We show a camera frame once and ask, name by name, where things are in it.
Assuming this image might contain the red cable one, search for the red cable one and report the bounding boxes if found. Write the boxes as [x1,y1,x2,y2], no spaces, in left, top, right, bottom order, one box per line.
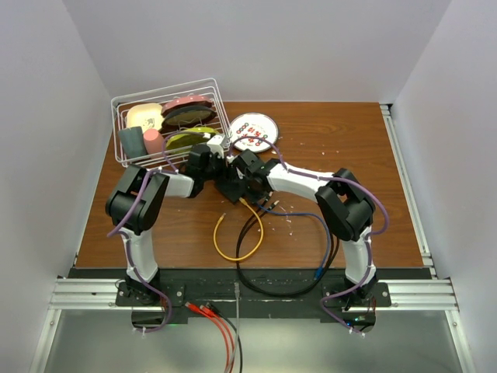
[184,302,236,373]

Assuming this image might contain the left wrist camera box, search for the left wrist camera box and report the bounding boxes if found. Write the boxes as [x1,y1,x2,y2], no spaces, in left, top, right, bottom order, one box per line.
[207,134,227,159]

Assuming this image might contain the cream square plate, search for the cream square plate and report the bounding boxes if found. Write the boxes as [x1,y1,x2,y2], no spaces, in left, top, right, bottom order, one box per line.
[126,103,163,132]

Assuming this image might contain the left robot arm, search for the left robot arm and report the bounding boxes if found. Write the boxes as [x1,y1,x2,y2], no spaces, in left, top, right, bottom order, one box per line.
[105,145,224,305]

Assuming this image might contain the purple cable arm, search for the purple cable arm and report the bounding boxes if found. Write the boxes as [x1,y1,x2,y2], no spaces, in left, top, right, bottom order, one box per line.
[227,135,389,335]
[106,134,210,333]

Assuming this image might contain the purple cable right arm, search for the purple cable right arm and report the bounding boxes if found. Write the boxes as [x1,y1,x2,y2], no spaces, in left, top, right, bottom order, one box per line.
[227,135,389,335]

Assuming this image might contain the black braided cable one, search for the black braided cable one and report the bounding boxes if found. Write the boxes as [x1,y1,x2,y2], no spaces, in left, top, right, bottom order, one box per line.
[235,197,335,298]

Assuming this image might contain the white wire dish rack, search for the white wire dish rack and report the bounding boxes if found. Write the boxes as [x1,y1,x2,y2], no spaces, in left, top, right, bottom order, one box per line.
[110,78,231,169]

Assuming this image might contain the grey cable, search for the grey cable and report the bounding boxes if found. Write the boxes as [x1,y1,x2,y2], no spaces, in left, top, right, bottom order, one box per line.
[234,282,241,373]

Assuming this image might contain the pink plate in rack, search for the pink plate in rack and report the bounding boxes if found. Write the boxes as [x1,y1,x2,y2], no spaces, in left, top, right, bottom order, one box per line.
[161,95,213,117]

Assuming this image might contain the white round printed plate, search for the white round printed plate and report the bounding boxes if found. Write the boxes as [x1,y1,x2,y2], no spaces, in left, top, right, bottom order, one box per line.
[230,113,280,153]

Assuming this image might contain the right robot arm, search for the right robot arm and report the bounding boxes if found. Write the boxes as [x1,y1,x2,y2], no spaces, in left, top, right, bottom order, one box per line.
[228,150,376,305]

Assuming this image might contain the blue ethernet cable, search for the blue ethernet cable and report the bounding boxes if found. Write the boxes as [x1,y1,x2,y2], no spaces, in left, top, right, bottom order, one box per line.
[255,201,332,281]

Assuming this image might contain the black loose cable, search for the black loose cable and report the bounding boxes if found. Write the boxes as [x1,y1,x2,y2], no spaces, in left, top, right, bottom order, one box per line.
[205,302,244,373]

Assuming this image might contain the dark olive plate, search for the dark olive plate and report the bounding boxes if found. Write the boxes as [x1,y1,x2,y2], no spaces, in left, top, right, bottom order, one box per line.
[162,106,217,127]

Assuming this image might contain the dark grey cup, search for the dark grey cup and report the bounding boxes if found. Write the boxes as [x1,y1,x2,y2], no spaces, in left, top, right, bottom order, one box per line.
[118,127,147,159]

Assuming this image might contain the green plate in rack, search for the green plate in rack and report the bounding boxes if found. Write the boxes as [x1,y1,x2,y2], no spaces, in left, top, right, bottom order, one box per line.
[165,127,220,153]

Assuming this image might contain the pink cup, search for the pink cup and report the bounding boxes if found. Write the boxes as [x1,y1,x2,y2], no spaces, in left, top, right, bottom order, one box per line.
[143,128,164,157]

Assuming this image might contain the black braided cable two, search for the black braided cable two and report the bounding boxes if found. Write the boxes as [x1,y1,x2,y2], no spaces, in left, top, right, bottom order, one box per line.
[238,200,339,291]

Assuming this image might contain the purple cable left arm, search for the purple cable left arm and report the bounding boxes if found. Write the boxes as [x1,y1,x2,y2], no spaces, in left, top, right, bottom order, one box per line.
[106,134,210,333]

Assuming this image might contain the red cable two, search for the red cable two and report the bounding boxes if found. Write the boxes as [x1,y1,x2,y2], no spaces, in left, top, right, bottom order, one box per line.
[198,305,238,373]

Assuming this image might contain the yellow ethernet cable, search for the yellow ethernet cable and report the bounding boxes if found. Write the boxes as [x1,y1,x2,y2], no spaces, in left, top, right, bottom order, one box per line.
[213,197,265,262]

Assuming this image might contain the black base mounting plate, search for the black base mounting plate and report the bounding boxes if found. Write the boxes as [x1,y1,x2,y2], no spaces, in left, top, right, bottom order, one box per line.
[53,268,436,330]

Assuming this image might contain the black network switch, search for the black network switch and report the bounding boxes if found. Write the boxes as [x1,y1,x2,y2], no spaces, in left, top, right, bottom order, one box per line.
[215,175,248,204]

